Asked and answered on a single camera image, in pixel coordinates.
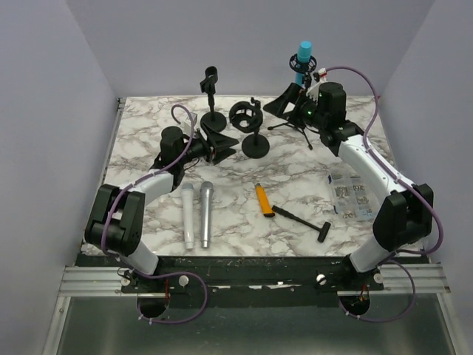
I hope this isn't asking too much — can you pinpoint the clear plastic screw box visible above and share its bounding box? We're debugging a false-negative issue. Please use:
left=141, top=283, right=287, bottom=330
left=327, top=170, right=379, bottom=221

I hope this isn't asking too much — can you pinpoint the black shock-mount round-base stand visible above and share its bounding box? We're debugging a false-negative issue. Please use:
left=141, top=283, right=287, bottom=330
left=229, top=97, right=270, bottom=159

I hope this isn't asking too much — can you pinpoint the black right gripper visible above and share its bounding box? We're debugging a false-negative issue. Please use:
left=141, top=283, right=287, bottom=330
left=263, top=83, right=327, bottom=130

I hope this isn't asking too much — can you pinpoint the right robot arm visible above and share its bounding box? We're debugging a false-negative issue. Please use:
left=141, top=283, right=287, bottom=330
left=263, top=82, right=433, bottom=290

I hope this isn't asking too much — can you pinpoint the grey silver microphone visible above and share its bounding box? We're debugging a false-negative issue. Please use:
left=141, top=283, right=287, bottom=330
left=200, top=181, right=214, bottom=249

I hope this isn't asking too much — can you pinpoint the cyan blue microphone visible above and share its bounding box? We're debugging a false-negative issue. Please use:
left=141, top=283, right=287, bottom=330
left=295, top=41, right=312, bottom=86

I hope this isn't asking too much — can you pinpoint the white microphone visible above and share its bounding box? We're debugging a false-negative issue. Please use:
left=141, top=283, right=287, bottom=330
left=180, top=183, right=194, bottom=250

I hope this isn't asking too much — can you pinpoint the black hammer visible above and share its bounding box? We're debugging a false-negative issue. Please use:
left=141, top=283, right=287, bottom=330
left=272, top=206, right=331, bottom=243

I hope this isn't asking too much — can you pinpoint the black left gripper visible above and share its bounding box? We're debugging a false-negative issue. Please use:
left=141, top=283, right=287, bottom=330
left=178, top=123, right=238, bottom=166

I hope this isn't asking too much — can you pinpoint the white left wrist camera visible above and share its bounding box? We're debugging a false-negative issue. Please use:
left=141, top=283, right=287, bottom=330
left=183, top=112, right=198, bottom=138

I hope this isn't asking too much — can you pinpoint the orange utility knife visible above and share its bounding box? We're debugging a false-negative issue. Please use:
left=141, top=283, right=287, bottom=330
left=255, top=183, right=275, bottom=218

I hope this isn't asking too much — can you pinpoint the black tripod microphone stand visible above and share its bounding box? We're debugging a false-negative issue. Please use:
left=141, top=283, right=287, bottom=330
left=263, top=53, right=317, bottom=150

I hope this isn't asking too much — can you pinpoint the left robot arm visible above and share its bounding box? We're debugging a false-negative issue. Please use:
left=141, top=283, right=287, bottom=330
left=84, top=125, right=239, bottom=292

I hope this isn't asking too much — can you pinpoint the black clip microphone stand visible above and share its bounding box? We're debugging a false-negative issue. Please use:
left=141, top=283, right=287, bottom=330
left=200, top=66, right=227, bottom=132

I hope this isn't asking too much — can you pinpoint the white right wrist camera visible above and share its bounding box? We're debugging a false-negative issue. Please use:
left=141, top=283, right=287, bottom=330
left=306, top=68, right=327, bottom=101

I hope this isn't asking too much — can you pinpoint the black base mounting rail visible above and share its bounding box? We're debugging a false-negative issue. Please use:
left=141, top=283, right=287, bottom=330
left=73, top=253, right=385, bottom=308

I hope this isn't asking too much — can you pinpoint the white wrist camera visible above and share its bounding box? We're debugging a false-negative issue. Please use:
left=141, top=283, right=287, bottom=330
left=183, top=112, right=198, bottom=138
left=306, top=68, right=327, bottom=101

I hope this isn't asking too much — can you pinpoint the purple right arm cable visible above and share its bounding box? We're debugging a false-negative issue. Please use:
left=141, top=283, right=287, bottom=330
left=324, top=65, right=444, bottom=256

